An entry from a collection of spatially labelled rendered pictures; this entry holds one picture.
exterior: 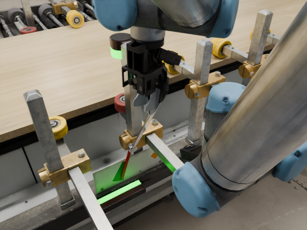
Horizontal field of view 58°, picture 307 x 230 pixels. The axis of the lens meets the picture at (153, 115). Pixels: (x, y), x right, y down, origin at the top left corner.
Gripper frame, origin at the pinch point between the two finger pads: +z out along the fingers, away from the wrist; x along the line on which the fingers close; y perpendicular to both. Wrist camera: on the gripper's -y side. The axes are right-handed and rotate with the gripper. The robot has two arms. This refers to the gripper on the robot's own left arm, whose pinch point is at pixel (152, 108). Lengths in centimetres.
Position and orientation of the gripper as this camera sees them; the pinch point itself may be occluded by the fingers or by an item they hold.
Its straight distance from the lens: 73.4
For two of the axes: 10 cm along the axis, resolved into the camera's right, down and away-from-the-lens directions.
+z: -0.2, 8.1, 5.9
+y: -6.0, 4.6, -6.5
